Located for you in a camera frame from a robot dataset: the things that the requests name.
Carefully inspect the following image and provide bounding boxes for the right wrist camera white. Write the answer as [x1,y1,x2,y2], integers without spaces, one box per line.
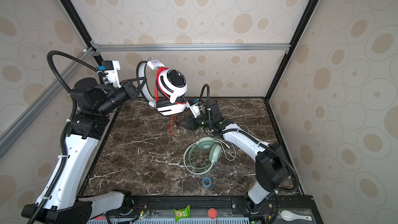
[187,99,205,118]

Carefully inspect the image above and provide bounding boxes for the horizontal aluminium frame bar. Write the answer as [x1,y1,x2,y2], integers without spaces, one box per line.
[93,43,291,52]

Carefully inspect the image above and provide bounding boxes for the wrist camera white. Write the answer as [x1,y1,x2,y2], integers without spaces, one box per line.
[97,61,121,88]
[187,99,205,118]

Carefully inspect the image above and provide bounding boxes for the blue tape roll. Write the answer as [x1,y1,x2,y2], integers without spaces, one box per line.
[202,177,212,188]

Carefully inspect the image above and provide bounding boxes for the green snack packet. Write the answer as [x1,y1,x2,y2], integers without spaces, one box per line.
[174,205,191,222]

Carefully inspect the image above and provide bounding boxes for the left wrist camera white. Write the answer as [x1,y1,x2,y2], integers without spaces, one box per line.
[97,61,121,88]

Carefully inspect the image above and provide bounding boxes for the diagonal aluminium frame bar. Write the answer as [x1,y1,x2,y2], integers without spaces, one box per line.
[1,47,94,158]

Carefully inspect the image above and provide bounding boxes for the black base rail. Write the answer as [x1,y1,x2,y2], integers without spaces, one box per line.
[54,194,324,224]

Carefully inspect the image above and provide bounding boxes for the red headphone cable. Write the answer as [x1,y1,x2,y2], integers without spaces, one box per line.
[154,67,189,136]

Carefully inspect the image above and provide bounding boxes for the white ceramic spoon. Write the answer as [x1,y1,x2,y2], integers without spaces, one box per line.
[280,210,313,222]

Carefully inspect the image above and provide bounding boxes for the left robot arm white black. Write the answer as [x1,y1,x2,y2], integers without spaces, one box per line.
[21,50,147,224]

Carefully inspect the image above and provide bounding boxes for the red ball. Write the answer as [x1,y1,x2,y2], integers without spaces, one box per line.
[207,208,218,219]

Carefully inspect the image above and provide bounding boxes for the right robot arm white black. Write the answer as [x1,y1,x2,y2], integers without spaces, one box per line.
[178,96,299,212]

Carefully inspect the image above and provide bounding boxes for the black white headphones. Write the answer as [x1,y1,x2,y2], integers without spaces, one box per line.
[136,60,188,116]

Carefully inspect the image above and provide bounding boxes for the mint green headphones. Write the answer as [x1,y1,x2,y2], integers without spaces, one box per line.
[183,136,223,175]

